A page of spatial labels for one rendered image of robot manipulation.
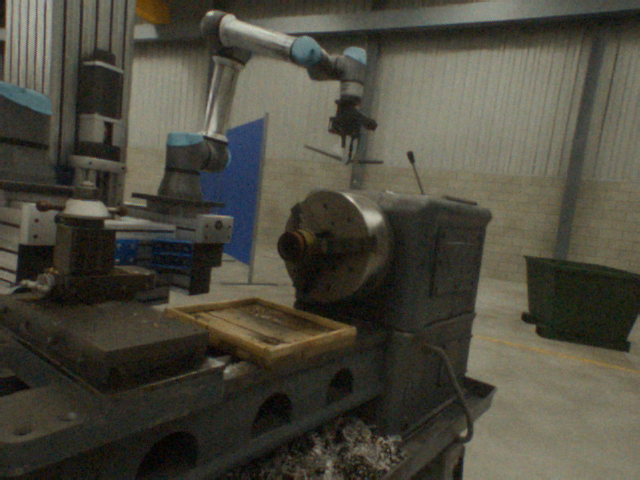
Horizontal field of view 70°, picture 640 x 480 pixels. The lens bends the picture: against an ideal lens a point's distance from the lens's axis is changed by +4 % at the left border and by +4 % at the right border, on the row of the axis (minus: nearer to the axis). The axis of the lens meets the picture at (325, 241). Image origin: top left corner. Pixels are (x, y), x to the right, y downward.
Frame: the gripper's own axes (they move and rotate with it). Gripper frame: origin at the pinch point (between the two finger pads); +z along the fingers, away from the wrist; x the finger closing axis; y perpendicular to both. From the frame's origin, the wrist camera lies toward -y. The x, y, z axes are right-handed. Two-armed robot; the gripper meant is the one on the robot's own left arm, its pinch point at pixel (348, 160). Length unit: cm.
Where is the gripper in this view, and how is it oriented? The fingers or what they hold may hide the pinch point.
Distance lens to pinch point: 148.4
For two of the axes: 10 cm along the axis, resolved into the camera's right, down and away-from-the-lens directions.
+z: -1.1, 9.9, 0.8
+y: -7.8, -1.4, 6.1
